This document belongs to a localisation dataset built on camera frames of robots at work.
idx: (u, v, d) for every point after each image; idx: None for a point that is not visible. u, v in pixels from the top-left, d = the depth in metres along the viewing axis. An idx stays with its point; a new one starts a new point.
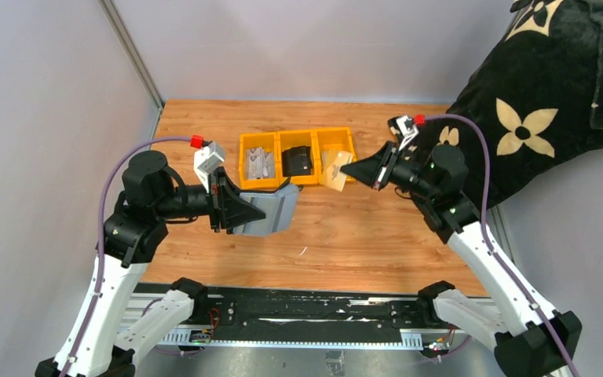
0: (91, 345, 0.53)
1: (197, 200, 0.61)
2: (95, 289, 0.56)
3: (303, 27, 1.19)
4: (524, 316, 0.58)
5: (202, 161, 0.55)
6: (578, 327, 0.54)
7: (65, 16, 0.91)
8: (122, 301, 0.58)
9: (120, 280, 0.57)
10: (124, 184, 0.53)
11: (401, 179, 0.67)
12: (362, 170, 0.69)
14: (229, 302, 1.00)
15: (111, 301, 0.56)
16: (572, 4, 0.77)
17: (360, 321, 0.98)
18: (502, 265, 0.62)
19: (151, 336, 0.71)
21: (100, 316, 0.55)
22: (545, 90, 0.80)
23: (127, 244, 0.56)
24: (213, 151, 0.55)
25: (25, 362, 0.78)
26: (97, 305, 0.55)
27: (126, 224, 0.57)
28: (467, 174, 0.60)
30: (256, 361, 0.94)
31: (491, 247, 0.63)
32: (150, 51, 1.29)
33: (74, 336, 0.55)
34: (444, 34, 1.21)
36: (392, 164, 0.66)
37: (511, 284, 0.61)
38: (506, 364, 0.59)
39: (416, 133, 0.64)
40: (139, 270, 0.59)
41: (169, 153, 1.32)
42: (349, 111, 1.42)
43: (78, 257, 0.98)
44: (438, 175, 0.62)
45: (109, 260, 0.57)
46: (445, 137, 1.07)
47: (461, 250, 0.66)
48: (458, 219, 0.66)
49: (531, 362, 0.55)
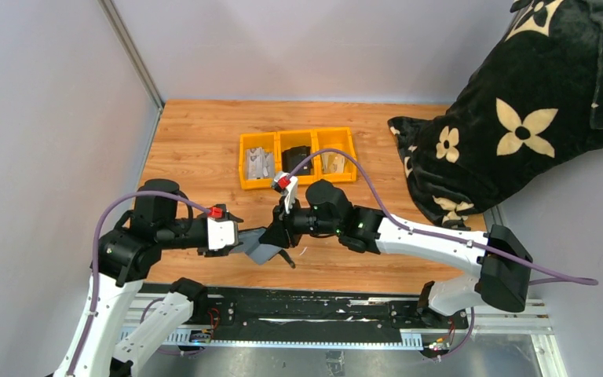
0: (89, 364, 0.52)
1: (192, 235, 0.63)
2: (89, 308, 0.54)
3: (302, 27, 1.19)
4: (472, 257, 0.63)
5: (220, 244, 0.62)
6: (509, 229, 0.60)
7: (65, 17, 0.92)
8: (118, 317, 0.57)
9: (115, 298, 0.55)
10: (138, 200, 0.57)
11: (302, 226, 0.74)
12: (272, 238, 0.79)
14: (229, 302, 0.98)
15: (105, 320, 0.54)
16: (573, 3, 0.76)
17: (360, 321, 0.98)
18: (428, 235, 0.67)
19: (148, 345, 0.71)
21: (96, 334, 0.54)
22: (544, 91, 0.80)
23: (122, 263, 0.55)
24: (228, 241, 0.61)
25: (28, 362, 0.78)
26: (93, 324, 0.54)
27: (121, 241, 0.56)
28: (341, 193, 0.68)
30: (256, 361, 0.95)
31: (409, 228, 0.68)
32: (149, 50, 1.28)
33: (71, 353, 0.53)
34: (444, 34, 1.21)
36: (290, 217, 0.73)
37: (440, 239, 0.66)
38: (502, 305, 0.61)
39: (288, 192, 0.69)
40: (133, 289, 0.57)
41: (169, 153, 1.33)
42: (349, 111, 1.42)
43: (80, 257, 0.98)
44: (325, 210, 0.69)
45: (104, 278, 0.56)
46: (445, 137, 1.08)
47: (392, 246, 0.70)
48: (368, 228, 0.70)
49: (508, 288, 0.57)
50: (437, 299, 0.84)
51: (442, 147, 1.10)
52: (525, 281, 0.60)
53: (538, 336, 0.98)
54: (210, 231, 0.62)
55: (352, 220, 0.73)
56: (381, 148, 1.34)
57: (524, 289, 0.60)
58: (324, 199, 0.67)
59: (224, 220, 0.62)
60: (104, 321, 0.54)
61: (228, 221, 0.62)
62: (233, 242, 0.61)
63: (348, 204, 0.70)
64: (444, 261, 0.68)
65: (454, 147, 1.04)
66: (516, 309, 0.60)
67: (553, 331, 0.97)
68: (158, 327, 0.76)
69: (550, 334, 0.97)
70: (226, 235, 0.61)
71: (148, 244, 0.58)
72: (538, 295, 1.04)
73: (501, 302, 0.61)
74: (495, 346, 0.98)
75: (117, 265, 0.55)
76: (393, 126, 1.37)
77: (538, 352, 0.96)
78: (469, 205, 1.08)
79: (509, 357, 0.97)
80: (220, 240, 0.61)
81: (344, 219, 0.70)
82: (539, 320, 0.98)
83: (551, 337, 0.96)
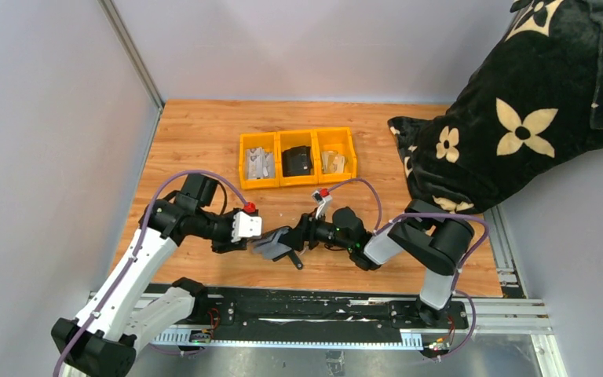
0: (115, 305, 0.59)
1: (219, 224, 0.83)
2: (132, 254, 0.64)
3: (302, 27, 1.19)
4: None
5: (247, 233, 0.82)
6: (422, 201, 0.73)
7: (65, 19, 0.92)
8: (150, 270, 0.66)
9: (155, 249, 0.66)
10: (191, 181, 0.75)
11: (322, 236, 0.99)
12: (293, 238, 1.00)
14: (228, 302, 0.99)
15: (142, 266, 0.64)
16: (573, 4, 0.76)
17: (360, 321, 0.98)
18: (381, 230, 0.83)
19: (155, 323, 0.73)
21: (131, 276, 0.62)
22: (545, 91, 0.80)
23: (168, 222, 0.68)
24: (257, 231, 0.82)
25: (27, 362, 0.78)
26: (130, 268, 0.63)
27: (169, 208, 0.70)
28: (359, 222, 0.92)
30: (256, 360, 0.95)
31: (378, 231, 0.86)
32: (149, 50, 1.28)
33: (98, 295, 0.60)
34: (444, 34, 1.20)
36: (314, 227, 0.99)
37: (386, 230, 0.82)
38: (430, 263, 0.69)
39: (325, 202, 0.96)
40: (169, 247, 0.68)
41: (169, 153, 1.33)
42: (349, 111, 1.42)
43: (79, 257, 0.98)
44: (345, 232, 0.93)
45: (149, 232, 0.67)
46: (445, 137, 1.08)
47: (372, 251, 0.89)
48: None
49: (412, 243, 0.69)
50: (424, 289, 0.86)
51: (442, 147, 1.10)
52: (451, 241, 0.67)
53: (538, 335, 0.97)
54: (241, 221, 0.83)
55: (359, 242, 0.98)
56: (381, 148, 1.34)
57: (451, 247, 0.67)
58: (346, 225, 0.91)
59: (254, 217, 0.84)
60: (141, 266, 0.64)
61: (259, 218, 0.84)
62: (259, 233, 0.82)
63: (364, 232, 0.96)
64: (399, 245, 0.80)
65: (454, 147, 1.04)
66: (449, 265, 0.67)
67: (553, 331, 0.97)
68: (167, 311, 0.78)
69: (550, 334, 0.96)
70: (254, 225, 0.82)
71: (188, 213, 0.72)
72: (537, 295, 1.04)
73: (428, 261, 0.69)
74: (495, 346, 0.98)
75: (166, 222, 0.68)
76: (393, 126, 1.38)
77: (537, 352, 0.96)
78: (469, 205, 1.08)
79: (509, 357, 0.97)
80: (248, 230, 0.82)
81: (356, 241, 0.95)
82: (539, 320, 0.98)
83: (551, 338, 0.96)
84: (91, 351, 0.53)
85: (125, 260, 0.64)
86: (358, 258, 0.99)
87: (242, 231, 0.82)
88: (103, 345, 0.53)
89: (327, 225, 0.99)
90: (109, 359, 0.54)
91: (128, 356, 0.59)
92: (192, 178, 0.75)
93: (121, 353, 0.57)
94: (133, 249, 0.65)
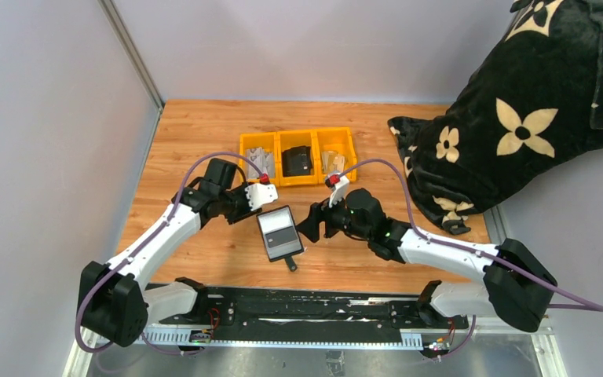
0: (146, 257, 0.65)
1: (239, 200, 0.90)
2: (166, 218, 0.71)
3: (302, 27, 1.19)
4: (478, 265, 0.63)
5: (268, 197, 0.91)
6: (519, 243, 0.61)
7: (65, 19, 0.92)
8: (177, 238, 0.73)
9: (187, 219, 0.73)
10: (213, 169, 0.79)
11: (338, 223, 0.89)
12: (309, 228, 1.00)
14: (229, 302, 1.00)
15: (173, 230, 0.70)
16: (573, 3, 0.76)
17: (360, 321, 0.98)
18: (443, 243, 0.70)
19: (162, 302, 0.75)
21: (163, 237, 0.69)
22: (544, 91, 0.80)
23: (195, 204, 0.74)
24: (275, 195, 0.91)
25: (27, 362, 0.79)
26: (163, 229, 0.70)
27: (196, 192, 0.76)
28: (376, 203, 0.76)
30: (256, 360, 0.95)
31: (427, 237, 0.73)
32: (150, 51, 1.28)
33: (130, 247, 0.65)
34: (444, 34, 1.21)
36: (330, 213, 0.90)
37: (454, 250, 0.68)
38: (507, 315, 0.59)
39: (336, 187, 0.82)
40: (194, 226, 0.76)
41: (169, 153, 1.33)
42: (349, 111, 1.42)
43: (79, 257, 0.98)
44: (360, 215, 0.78)
45: (181, 208, 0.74)
46: (444, 137, 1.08)
47: (412, 254, 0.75)
48: (396, 235, 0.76)
49: (509, 296, 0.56)
50: (441, 298, 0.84)
51: (442, 147, 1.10)
52: (542, 298, 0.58)
53: (538, 335, 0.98)
54: (259, 191, 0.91)
55: (383, 227, 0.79)
56: (381, 148, 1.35)
57: (541, 305, 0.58)
58: (361, 206, 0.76)
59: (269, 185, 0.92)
60: (173, 230, 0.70)
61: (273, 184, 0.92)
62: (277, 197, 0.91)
63: (382, 213, 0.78)
64: (459, 270, 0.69)
65: (454, 147, 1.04)
66: (535, 323, 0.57)
67: (553, 331, 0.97)
68: (173, 296, 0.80)
69: (550, 334, 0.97)
70: (272, 192, 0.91)
71: (213, 197, 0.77)
72: None
73: (511, 314, 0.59)
74: (495, 346, 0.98)
75: (192, 203, 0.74)
76: (393, 126, 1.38)
77: (537, 352, 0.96)
78: (469, 205, 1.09)
79: (509, 357, 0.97)
80: (268, 196, 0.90)
81: (374, 227, 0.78)
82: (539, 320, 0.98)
83: (551, 337, 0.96)
84: (118, 291, 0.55)
85: (158, 222, 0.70)
86: (379, 245, 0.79)
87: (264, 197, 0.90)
88: (132, 287, 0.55)
89: (344, 212, 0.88)
90: (131, 305, 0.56)
91: (142, 314, 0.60)
92: (215, 163, 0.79)
93: (140, 305, 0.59)
94: (166, 216, 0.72)
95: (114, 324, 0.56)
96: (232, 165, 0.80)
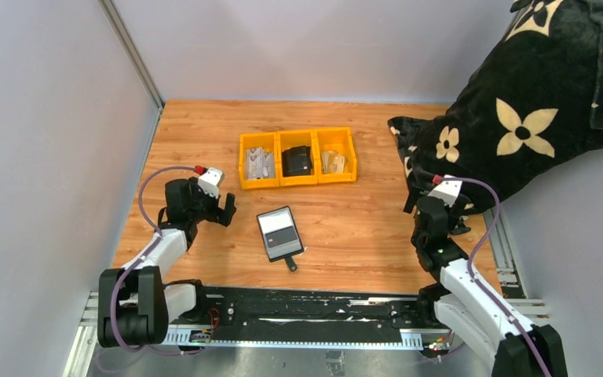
0: (154, 256, 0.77)
1: (205, 203, 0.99)
2: (158, 234, 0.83)
3: (302, 27, 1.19)
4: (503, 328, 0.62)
5: (217, 182, 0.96)
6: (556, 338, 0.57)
7: (65, 19, 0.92)
8: (173, 247, 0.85)
9: (175, 234, 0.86)
10: (169, 202, 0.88)
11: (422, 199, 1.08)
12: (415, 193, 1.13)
14: (228, 302, 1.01)
15: (168, 241, 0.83)
16: (573, 4, 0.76)
17: (360, 321, 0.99)
18: (483, 290, 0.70)
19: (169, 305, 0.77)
21: (162, 246, 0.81)
22: (545, 91, 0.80)
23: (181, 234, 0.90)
24: (217, 170, 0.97)
25: (28, 362, 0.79)
26: (160, 241, 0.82)
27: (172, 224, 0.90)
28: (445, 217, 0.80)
30: (256, 360, 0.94)
31: (473, 276, 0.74)
32: (150, 51, 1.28)
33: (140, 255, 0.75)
34: (444, 34, 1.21)
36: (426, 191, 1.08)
37: (491, 304, 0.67)
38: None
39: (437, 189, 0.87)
40: (183, 243, 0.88)
41: (169, 152, 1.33)
42: (349, 111, 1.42)
43: (78, 257, 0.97)
44: (424, 219, 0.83)
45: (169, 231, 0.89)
46: (445, 137, 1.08)
47: (451, 282, 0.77)
48: (444, 258, 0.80)
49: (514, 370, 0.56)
50: (447, 307, 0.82)
51: (442, 147, 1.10)
52: None
53: None
54: (207, 180, 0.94)
55: (439, 242, 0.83)
56: (381, 148, 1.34)
57: None
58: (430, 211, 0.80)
59: (208, 172, 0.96)
60: (167, 240, 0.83)
61: (211, 168, 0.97)
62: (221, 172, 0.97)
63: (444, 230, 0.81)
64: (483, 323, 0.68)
65: (454, 147, 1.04)
66: None
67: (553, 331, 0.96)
68: (176, 296, 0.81)
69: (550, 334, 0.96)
70: (216, 173, 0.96)
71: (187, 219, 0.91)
72: (538, 295, 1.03)
73: None
74: None
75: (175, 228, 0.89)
76: (393, 126, 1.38)
77: None
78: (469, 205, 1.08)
79: None
80: (216, 177, 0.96)
81: (431, 236, 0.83)
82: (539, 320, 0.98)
83: None
84: (144, 280, 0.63)
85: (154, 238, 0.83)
86: (426, 255, 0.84)
87: (213, 182, 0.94)
88: (153, 272, 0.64)
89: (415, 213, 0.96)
90: (152, 295, 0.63)
91: (163, 310, 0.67)
92: (169, 192, 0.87)
93: (162, 296, 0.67)
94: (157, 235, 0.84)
95: (143, 317, 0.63)
96: (176, 185, 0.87)
